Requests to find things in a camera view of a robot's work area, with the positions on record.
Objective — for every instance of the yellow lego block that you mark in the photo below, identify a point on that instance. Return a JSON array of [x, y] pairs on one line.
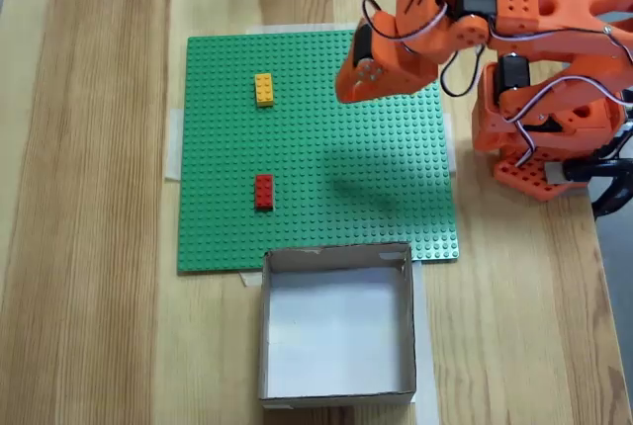
[[265, 90]]

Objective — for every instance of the red lego block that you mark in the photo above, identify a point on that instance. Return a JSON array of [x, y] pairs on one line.
[[264, 192]]

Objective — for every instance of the green lego baseplate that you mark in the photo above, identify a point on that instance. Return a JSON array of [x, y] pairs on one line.
[[321, 217]]

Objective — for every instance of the open cardboard box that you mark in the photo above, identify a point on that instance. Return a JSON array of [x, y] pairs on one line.
[[336, 326]]

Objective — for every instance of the masking tape strip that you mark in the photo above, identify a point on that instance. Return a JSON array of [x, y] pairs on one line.
[[249, 278], [174, 148], [427, 346], [297, 29], [452, 163]]

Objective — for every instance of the black table clamp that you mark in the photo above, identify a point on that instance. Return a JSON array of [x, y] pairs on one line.
[[593, 170]]

